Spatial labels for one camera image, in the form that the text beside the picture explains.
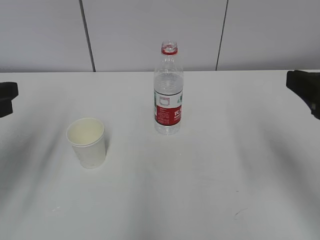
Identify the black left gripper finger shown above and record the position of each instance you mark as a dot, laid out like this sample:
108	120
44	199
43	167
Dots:
8	92

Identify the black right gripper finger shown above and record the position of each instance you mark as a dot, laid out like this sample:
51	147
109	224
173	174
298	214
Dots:
306	85

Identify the white paper cup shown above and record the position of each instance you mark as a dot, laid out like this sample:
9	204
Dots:
87	138

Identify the clear plastic water bottle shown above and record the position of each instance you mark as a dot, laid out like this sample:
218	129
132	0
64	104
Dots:
168	84

